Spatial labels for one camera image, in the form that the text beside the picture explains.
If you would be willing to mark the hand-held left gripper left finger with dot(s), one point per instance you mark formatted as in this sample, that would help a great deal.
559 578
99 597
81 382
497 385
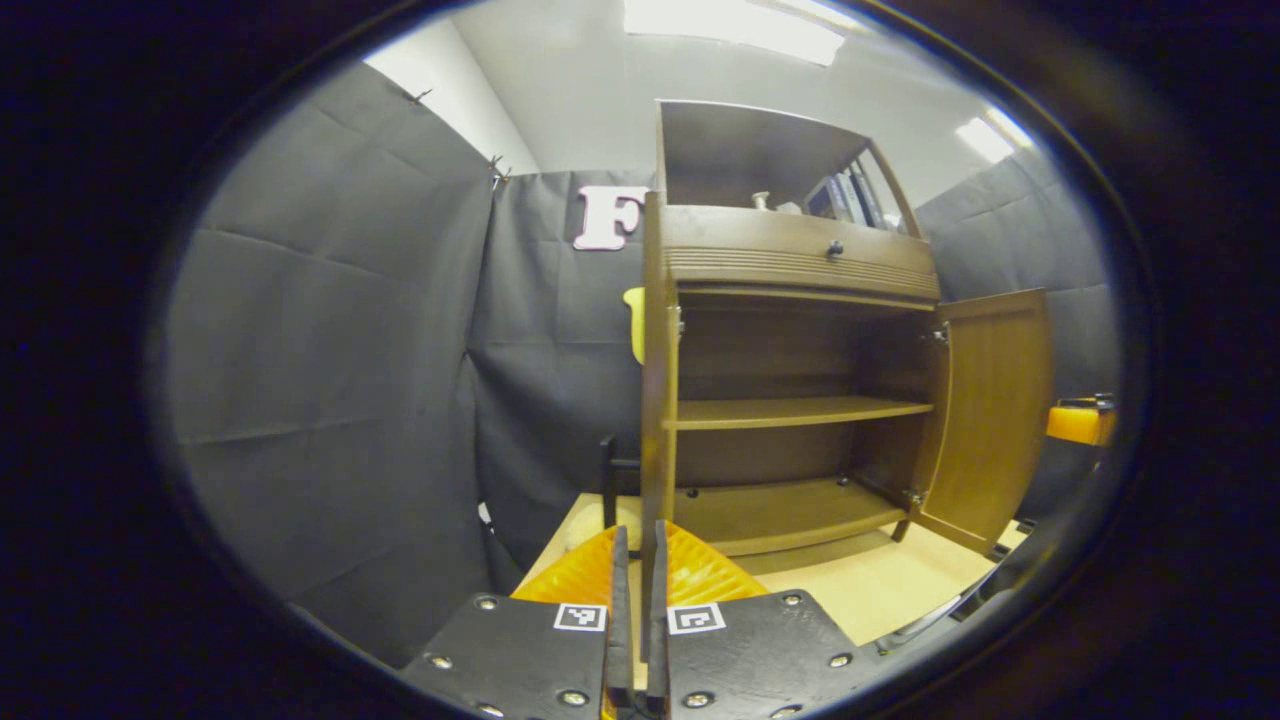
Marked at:
620 640

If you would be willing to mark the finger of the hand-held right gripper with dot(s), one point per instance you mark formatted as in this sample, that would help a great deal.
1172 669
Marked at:
1080 422

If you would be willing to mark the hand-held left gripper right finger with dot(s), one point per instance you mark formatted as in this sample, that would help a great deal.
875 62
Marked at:
657 640

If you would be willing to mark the wooden cabinet door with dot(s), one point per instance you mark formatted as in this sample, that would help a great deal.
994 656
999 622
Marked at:
657 400
985 420

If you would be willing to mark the wooden double-door shoe cabinet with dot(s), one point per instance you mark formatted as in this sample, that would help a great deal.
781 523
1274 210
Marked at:
780 410

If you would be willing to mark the wooden cabinet drawer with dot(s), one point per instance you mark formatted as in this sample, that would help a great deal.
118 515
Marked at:
780 250

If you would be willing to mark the small ceiling light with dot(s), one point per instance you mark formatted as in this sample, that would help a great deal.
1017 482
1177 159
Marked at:
990 135

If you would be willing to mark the grey book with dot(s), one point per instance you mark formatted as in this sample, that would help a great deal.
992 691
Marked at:
848 198

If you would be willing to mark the blue book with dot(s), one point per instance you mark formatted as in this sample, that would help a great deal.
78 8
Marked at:
822 200

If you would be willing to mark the black backdrop cloth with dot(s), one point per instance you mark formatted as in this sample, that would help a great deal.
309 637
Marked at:
330 380

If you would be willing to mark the large ceiling light panel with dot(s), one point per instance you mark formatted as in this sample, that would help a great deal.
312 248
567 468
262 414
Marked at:
735 25

